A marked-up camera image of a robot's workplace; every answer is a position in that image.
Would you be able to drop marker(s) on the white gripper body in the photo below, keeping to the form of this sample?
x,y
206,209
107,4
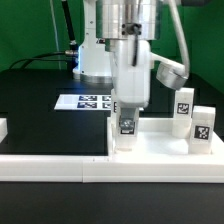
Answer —
x,y
131,83

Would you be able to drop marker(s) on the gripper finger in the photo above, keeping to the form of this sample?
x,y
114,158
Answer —
x,y
127,119

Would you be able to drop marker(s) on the white square table top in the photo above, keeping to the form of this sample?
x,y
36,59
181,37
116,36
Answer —
x,y
154,138

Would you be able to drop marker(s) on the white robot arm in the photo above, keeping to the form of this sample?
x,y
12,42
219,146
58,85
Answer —
x,y
110,20

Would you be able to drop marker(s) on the white sheet with markers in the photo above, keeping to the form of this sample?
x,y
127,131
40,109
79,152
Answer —
x,y
83,102

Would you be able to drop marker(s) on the white U-shaped obstacle fence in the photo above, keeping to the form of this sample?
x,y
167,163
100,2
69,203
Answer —
x,y
201,168

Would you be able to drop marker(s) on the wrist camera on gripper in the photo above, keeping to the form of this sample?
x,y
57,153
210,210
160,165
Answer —
x,y
171,73

